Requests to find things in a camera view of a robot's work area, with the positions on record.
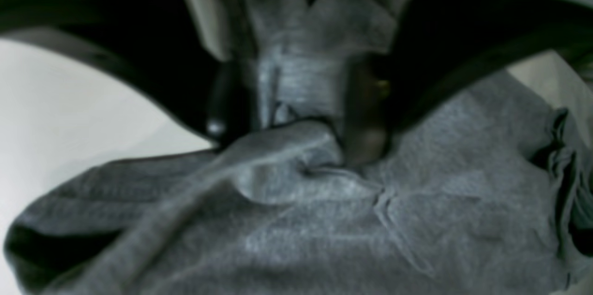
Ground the grey T-shirt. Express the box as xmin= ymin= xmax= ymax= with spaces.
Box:
xmin=4 ymin=0 xmax=592 ymax=295

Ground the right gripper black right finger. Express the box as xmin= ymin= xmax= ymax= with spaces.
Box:
xmin=345 ymin=0 xmax=592 ymax=166

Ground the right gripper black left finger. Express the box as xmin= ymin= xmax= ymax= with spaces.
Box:
xmin=0 ymin=0 xmax=252 ymax=146

